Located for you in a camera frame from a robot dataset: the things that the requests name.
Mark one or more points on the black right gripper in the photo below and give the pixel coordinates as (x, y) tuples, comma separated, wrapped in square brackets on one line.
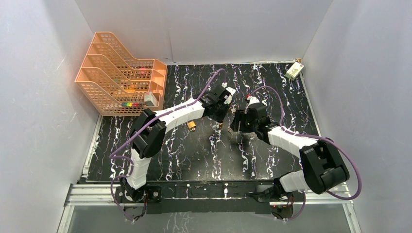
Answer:
[(240, 115)]

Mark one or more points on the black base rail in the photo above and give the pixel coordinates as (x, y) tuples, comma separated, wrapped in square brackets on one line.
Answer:
[(259, 197)]

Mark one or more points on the white red small box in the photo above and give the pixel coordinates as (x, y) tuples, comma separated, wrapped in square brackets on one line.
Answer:
[(150, 99)]

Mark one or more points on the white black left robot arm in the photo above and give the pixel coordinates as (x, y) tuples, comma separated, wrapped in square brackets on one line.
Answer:
[(153, 126)]

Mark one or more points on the colourful sticky tabs pack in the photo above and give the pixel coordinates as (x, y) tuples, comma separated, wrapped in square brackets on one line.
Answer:
[(131, 104)]

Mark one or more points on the white green small box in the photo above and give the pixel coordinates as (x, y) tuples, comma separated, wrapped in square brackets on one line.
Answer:
[(294, 70)]

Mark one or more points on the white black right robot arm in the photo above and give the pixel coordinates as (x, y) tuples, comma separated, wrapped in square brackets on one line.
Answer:
[(322, 165)]

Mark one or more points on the orange plastic file rack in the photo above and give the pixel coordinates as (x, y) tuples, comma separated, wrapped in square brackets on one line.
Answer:
[(110, 75)]

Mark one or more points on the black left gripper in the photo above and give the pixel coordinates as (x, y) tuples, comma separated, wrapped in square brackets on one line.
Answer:
[(217, 112)]

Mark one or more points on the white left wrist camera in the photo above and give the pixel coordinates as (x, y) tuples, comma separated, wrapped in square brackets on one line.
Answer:
[(229, 93)]

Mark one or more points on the small brass padlock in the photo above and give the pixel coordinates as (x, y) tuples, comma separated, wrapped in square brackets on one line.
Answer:
[(191, 126)]

